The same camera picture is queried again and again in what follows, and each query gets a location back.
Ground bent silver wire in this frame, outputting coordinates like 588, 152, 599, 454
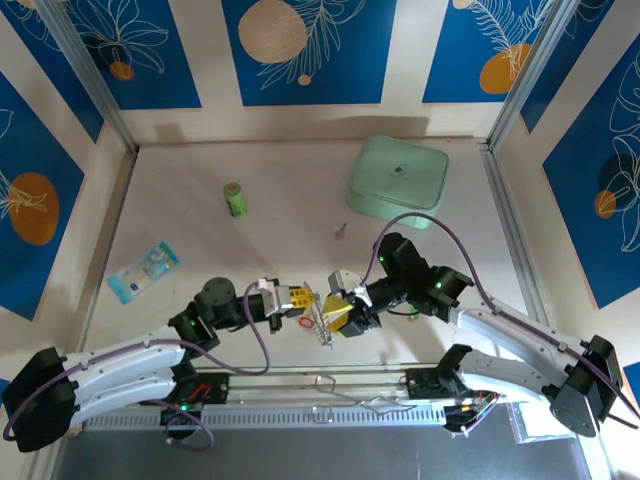
312, 374, 419, 421

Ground aluminium frame post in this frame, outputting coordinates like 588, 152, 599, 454
37, 0, 140, 154
487, 0, 615, 154

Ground slotted grey cable duct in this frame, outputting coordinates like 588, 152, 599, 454
82, 404, 446, 431

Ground aluminium table side rail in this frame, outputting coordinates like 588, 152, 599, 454
482, 142, 556, 336
74, 149, 139, 351

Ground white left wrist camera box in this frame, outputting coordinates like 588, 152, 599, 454
255, 277, 282, 317

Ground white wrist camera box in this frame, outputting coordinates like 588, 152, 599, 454
327, 269, 369, 304
255, 277, 282, 317

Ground clear plastic bag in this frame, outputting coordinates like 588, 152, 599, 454
507, 402, 574, 444

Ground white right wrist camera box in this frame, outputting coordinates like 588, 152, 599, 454
327, 269, 369, 304

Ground silver keyring with keys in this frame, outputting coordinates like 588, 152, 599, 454
304, 284, 337, 352

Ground green can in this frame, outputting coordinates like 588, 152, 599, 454
222, 181, 250, 220

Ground blue wet wipes packet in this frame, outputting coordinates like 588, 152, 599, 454
107, 241, 180, 305

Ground mint green square box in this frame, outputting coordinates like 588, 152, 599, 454
347, 135, 450, 230

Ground blue floral wall panel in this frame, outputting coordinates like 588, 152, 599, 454
542, 32, 640, 310
422, 0, 569, 105
221, 0, 399, 107
0, 69, 86, 321
62, 0, 203, 111

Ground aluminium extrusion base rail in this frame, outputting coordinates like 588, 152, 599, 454
189, 367, 451, 404

